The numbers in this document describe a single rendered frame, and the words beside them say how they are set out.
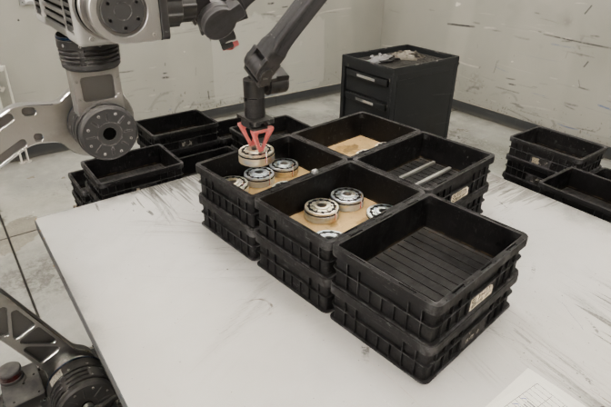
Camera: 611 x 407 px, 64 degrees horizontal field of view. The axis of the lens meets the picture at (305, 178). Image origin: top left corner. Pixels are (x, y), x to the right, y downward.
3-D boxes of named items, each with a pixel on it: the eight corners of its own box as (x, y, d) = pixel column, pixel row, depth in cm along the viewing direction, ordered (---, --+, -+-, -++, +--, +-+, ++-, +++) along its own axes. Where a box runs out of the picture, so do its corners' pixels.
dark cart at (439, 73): (380, 205, 321) (393, 68, 281) (335, 180, 353) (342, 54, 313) (440, 182, 353) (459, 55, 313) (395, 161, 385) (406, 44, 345)
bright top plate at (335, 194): (349, 207, 146) (349, 205, 146) (324, 196, 152) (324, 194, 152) (369, 196, 153) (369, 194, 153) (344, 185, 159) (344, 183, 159)
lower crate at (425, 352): (424, 392, 106) (431, 351, 101) (325, 320, 126) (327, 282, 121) (512, 308, 131) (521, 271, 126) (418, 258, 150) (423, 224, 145)
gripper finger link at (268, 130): (262, 143, 145) (261, 113, 141) (275, 151, 139) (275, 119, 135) (242, 149, 141) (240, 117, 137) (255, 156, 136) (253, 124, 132)
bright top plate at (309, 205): (323, 220, 140) (323, 218, 139) (297, 207, 146) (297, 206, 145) (345, 207, 146) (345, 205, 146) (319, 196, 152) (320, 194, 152)
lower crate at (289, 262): (325, 319, 126) (327, 282, 121) (254, 266, 145) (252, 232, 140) (418, 258, 150) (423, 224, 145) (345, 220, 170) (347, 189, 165)
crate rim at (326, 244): (328, 253, 117) (329, 244, 116) (251, 205, 136) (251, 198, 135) (426, 199, 141) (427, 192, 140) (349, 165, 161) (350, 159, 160)
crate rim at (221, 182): (251, 205, 136) (251, 198, 135) (194, 170, 156) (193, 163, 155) (349, 165, 161) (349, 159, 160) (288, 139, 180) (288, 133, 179)
